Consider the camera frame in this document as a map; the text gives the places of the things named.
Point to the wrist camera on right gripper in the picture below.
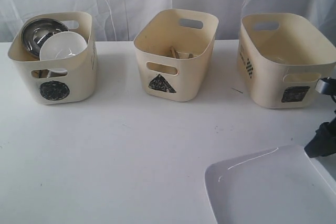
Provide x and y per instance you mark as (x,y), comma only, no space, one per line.
(326,86)

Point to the white bowl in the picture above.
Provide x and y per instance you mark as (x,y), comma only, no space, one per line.
(63,53)

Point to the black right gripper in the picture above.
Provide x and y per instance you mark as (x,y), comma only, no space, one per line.
(323,143)

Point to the white square plate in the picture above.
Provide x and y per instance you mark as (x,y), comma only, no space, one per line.
(278,185)

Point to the cream bin with circle mark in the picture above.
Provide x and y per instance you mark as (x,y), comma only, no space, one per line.
(73,87)

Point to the cream bin with square mark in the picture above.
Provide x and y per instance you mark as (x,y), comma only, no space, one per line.
(281,57)

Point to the cream bin with triangle mark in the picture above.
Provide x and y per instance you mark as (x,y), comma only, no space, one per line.
(187,31)

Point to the steel bowl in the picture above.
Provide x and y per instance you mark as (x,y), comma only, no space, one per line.
(35,33)

